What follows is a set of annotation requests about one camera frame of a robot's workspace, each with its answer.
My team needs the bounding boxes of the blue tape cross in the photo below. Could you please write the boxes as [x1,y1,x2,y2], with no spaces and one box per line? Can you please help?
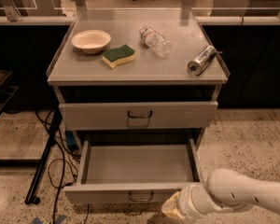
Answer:
[32,214,68,224]

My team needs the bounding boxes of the grey top drawer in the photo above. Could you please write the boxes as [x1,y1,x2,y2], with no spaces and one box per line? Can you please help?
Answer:
[59,102,217,131]

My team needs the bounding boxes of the green and yellow sponge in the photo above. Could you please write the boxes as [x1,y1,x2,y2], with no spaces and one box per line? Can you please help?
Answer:
[102,45,135,68]

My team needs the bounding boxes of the silver metal can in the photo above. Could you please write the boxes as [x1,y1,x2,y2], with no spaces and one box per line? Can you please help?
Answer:
[188,45,217,76]

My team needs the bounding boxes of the black floor cable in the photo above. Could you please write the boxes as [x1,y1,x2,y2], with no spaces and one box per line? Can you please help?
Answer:
[35,109,91,224]

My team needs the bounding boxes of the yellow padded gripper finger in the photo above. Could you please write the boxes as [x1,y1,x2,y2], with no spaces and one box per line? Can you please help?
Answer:
[161,191,185,220]

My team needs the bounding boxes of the black table leg stand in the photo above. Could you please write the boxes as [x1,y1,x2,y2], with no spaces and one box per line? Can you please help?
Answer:
[24,109,62,205]

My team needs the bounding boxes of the black side table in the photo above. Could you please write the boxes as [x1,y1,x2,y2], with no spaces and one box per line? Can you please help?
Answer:
[0,70,40,168]

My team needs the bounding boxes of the clear plastic water bottle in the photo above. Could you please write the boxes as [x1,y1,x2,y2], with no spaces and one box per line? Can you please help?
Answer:
[139,26,172,58]

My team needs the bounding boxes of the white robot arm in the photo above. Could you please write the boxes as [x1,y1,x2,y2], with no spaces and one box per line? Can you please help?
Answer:
[161,169,280,222]

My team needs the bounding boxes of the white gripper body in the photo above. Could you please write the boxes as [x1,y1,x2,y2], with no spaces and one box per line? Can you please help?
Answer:
[177,183,221,220]

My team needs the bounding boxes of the grey drawer cabinet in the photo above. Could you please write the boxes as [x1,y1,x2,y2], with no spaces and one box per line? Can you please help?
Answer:
[49,8,229,141]

